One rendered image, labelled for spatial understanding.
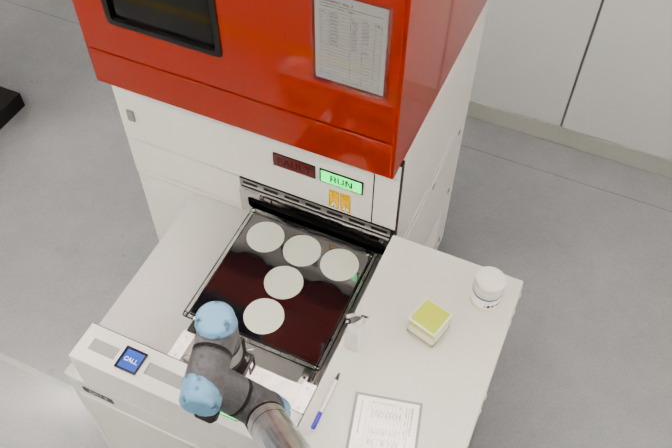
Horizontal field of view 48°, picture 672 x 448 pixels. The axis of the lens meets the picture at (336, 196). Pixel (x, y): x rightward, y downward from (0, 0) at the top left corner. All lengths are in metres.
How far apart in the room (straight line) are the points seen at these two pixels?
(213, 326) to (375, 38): 0.61
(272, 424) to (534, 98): 2.42
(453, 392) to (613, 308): 1.49
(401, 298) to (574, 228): 1.59
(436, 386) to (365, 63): 0.73
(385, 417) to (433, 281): 0.37
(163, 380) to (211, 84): 0.68
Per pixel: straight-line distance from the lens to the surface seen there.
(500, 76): 3.46
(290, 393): 1.82
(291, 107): 1.69
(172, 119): 2.04
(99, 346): 1.86
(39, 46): 4.24
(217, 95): 1.79
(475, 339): 1.81
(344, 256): 1.98
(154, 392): 1.77
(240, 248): 2.01
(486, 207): 3.29
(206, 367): 1.38
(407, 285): 1.86
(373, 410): 1.70
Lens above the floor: 2.53
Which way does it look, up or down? 51 degrees down
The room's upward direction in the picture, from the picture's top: straight up
